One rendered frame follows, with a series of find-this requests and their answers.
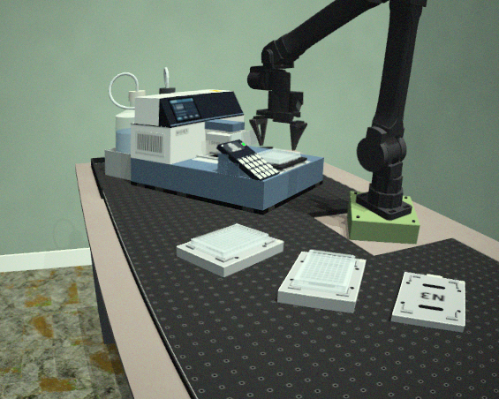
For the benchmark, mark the blue and white plate washer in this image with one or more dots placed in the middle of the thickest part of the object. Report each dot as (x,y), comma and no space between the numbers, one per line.
(171,151)

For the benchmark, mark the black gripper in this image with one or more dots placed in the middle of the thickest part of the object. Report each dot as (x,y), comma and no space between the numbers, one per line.
(278,108)

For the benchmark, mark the white microplate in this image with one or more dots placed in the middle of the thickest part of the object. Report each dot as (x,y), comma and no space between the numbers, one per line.
(271,158)
(237,238)
(325,271)

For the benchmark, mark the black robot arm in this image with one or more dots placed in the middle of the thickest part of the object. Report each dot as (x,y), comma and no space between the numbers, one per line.
(377,151)

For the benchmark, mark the white plastic bottle with dark cap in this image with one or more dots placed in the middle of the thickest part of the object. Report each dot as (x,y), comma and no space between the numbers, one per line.
(165,90)

